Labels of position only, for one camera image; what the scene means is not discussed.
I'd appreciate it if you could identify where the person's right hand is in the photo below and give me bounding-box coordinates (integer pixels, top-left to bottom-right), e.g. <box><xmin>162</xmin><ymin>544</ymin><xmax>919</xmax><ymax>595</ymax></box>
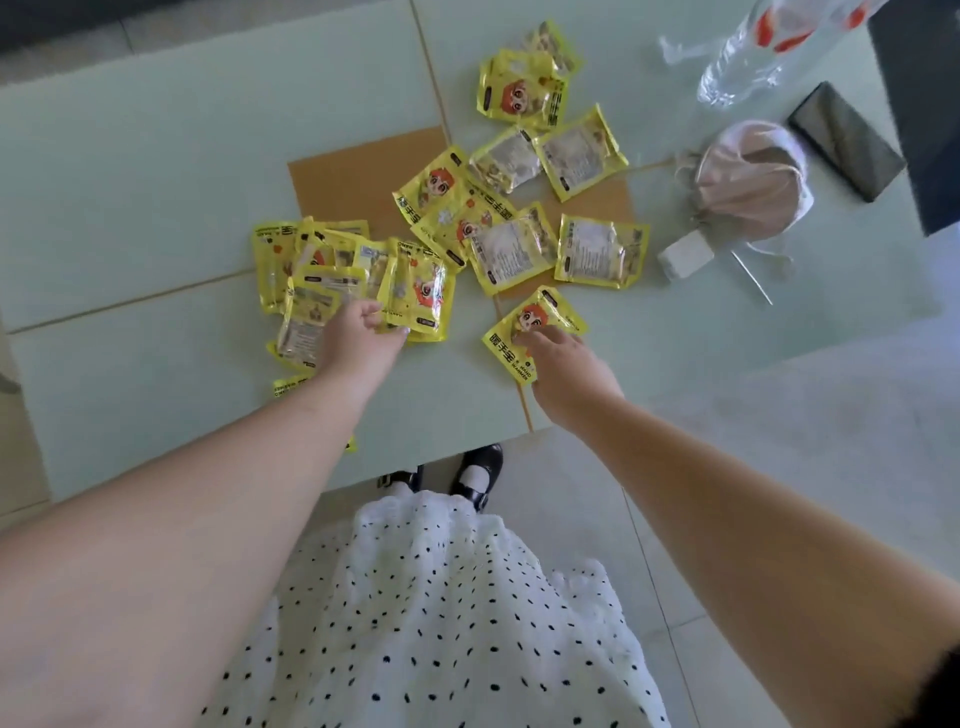
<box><xmin>517</xmin><ymin>326</ymin><xmax>625</xmax><ymax>434</ymax></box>

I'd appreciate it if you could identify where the person's left hand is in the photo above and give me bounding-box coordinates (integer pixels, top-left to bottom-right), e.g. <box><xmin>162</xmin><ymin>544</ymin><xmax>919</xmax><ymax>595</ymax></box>
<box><xmin>314</xmin><ymin>298</ymin><xmax>410</xmax><ymax>393</ymax></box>

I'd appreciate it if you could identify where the pile of yellow warmer packets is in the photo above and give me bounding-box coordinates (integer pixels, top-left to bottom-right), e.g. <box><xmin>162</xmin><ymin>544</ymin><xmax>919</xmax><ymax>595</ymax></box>
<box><xmin>251</xmin><ymin>20</ymin><xmax>653</xmax><ymax>452</ymax></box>

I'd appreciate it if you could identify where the person's right forearm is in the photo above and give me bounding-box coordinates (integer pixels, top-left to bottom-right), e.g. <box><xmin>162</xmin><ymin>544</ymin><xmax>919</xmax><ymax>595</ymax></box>
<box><xmin>569</xmin><ymin>397</ymin><xmax>960</xmax><ymax>728</ymax></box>

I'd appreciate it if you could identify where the person's left forearm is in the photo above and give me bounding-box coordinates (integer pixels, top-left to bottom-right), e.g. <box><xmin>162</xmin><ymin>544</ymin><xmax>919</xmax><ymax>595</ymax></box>
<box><xmin>0</xmin><ymin>367</ymin><xmax>363</xmax><ymax>728</ymax></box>

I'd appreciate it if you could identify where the person's left black shoe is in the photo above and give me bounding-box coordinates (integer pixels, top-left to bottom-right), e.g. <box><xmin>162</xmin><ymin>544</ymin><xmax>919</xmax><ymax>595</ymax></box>
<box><xmin>378</xmin><ymin>464</ymin><xmax>426</xmax><ymax>496</ymax></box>

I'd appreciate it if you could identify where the person's black shoe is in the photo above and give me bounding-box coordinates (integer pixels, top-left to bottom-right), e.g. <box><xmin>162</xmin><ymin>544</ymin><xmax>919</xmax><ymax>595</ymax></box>
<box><xmin>378</xmin><ymin>464</ymin><xmax>426</xmax><ymax>496</ymax></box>
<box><xmin>449</xmin><ymin>443</ymin><xmax>506</xmax><ymax>514</ymax></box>

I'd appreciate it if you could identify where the person's right black shoe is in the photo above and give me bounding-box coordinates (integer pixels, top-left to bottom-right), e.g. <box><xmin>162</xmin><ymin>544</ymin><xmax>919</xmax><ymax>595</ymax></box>
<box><xmin>449</xmin><ymin>443</ymin><xmax>506</xmax><ymax>514</ymax></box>

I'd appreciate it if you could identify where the white square charger adapter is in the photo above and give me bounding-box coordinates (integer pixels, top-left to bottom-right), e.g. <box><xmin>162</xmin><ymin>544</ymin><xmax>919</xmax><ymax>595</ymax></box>
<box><xmin>657</xmin><ymin>228</ymin><xmax>717</xmax><ymax>282</ymax></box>

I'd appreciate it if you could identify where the pink fabric face mask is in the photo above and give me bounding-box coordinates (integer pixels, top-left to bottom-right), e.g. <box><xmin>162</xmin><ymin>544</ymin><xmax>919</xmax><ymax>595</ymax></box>
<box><xmin>674</xmin><ymin>119</ymin><xmax>816</xmax><ymax>306</ymax></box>

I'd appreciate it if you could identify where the white polka dot dress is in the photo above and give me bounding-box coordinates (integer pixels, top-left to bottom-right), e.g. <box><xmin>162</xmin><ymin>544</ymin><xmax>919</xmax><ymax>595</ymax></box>
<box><xmin>198</xmin><ymin>491</ymin><xmax>673</xmax><ymax>728</ymax></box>

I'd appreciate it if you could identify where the pale green glass table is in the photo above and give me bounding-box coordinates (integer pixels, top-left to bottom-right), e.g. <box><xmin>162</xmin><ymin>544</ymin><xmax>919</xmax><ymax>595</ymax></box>
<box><xmin>0</xmin><ymin>0</ymin><xmax>948</xmax><ymax>505</ymax></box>

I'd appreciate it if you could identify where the clear plastic water bottle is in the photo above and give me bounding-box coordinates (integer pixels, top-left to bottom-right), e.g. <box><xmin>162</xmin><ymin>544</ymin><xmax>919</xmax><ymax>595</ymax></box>
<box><xmin>658</xmin><ymin>0</ymin><xmax>891</xmax><ymax>111</ymax></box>

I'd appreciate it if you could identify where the dark grey smartphone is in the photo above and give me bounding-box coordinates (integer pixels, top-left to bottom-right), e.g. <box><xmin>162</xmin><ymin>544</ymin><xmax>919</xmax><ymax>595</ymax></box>
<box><xmin>787</xmin><ymin>80</ymin><xmax>908</xmax><ymax>205</ymax></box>

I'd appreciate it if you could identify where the dark grey sofa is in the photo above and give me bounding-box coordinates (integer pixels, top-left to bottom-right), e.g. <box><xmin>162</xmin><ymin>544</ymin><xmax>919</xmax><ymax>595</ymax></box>
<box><xmin>0</xmin><ymin>0</ymin><xmax>189</xmax><ymax>55</ymax></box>

